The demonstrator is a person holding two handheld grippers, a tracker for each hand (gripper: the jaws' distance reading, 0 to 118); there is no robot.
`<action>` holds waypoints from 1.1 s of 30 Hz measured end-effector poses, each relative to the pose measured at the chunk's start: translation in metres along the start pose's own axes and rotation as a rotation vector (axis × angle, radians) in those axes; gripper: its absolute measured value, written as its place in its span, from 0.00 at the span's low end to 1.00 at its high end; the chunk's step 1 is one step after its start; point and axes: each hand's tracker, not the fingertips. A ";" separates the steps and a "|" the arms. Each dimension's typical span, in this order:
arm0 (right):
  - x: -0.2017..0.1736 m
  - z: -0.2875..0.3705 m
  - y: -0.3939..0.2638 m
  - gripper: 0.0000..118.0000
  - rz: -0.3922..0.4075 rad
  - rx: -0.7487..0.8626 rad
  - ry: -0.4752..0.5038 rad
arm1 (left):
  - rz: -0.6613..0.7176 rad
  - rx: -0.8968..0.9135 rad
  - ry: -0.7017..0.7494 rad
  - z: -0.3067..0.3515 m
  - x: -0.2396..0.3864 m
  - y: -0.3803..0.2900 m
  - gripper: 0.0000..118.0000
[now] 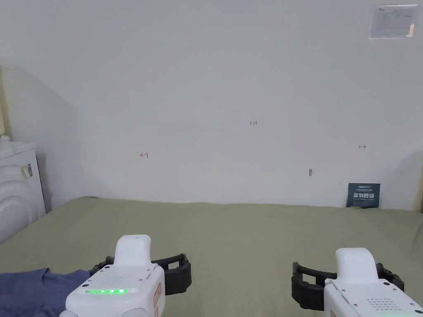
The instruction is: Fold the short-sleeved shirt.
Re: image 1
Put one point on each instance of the dark blue shirt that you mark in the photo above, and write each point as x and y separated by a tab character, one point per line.
33	290

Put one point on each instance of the paper notice sheet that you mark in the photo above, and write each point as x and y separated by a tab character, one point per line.
393	21

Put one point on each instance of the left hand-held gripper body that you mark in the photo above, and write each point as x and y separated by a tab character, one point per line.
122	287

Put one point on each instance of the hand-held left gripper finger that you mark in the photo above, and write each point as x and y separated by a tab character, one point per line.
180	277
102	264

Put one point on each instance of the dark sign card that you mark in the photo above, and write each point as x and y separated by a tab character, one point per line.
363	195

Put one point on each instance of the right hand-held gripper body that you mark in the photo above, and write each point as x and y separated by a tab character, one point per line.
360	290

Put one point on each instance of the bed with pale green sheet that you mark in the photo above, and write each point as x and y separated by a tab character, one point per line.
238	231

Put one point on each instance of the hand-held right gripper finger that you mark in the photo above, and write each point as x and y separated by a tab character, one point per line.
391	275
305	294

